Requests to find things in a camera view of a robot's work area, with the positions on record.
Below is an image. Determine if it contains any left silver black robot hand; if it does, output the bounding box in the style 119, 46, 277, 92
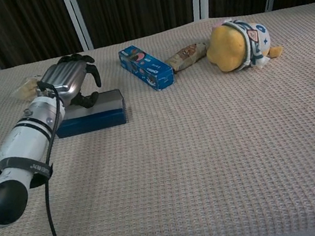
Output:
33, 50, 105, 117

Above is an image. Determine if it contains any blue glasses case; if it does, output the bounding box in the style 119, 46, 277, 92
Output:
51, 87, 131, 140

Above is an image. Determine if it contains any blue Oreo cookie box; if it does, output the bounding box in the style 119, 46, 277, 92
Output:
117, 39, 177, 98

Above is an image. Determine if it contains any clear bag of yellow snacks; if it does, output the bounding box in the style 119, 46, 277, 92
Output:
7, 73, 49, 104

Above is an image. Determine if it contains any brown snack wrapper pack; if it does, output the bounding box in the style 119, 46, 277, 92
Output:
163, 41, 212, 75

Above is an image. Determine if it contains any beige waffle blanket with fringe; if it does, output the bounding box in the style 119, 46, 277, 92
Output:
0, 1, 315, 236

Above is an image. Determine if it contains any yellow plush toy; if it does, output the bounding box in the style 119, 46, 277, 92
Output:
201, 12, 286, 78

